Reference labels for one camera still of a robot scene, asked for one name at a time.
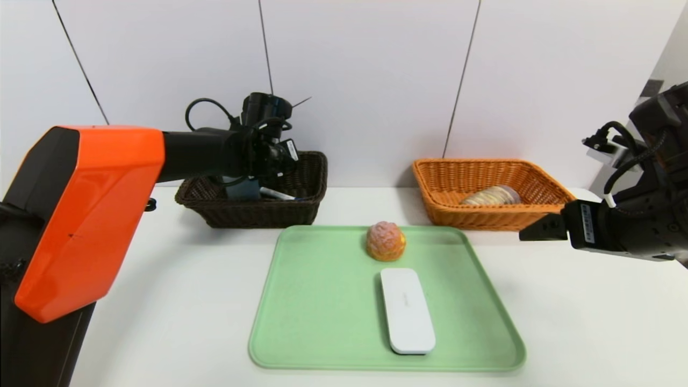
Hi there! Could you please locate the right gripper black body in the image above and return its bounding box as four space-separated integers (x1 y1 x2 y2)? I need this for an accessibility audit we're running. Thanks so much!
562 199 659 257

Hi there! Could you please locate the long striped bread loaf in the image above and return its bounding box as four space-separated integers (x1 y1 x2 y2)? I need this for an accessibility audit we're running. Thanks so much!
460 184 522 206

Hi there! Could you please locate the round orange pastry bun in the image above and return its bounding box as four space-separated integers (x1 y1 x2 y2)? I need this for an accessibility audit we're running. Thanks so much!
366 221 407 262

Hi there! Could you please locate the blue-grey plastic cup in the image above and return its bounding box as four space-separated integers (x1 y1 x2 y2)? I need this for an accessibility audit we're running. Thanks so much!
223 175 262 201

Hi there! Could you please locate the orange wicker basket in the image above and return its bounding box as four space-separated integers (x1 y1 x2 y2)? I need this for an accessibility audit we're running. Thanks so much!
412 158 577 232

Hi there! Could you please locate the dark brown wicker basket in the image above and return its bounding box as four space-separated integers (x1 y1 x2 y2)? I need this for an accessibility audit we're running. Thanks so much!
176 151 329 229

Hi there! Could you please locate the white rectangular case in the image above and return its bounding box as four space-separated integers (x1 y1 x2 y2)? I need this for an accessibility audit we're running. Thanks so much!
380 268 436 355

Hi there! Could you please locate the light green plastic tray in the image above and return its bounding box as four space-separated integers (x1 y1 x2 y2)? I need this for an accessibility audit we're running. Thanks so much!
249 225 526 371

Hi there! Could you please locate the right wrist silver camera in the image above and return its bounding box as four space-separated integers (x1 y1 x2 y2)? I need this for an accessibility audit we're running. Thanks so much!
585 141 640 168

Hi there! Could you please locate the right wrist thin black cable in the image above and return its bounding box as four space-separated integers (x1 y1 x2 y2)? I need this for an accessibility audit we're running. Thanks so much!
582 121 667 207

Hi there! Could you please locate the wrist thin black cable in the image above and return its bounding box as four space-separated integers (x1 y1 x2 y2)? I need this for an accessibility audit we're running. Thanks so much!
185 98 240 132
582 121 667 207

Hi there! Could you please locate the left wrist thin black cable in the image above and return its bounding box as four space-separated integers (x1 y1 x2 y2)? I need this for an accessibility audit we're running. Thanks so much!
185 98 240 132

